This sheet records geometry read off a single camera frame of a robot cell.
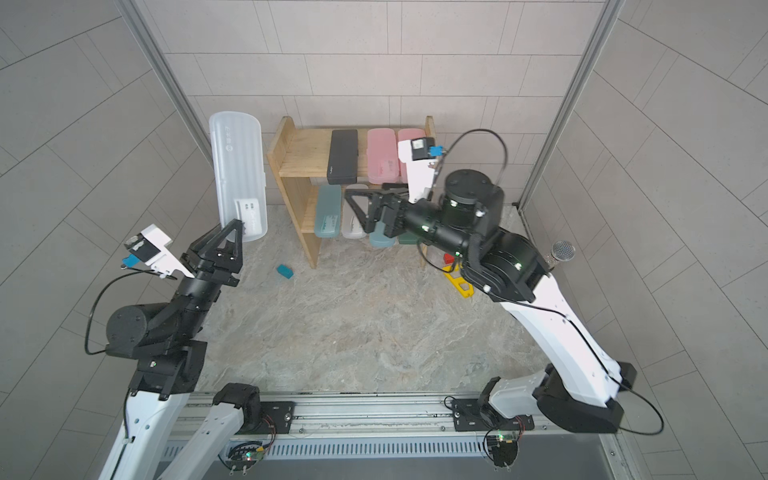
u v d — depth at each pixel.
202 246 0.46
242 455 0.65
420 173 0.41
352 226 0.83
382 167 0.67
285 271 0.96
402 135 0.76
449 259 1.00
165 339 0.42
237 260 0.48
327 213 0.86
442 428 0.71
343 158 0.68
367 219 0.41
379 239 0.80
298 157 0.72
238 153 0.48
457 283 0.94
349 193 0.45
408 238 0.81
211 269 0.45
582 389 0.35
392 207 0.40
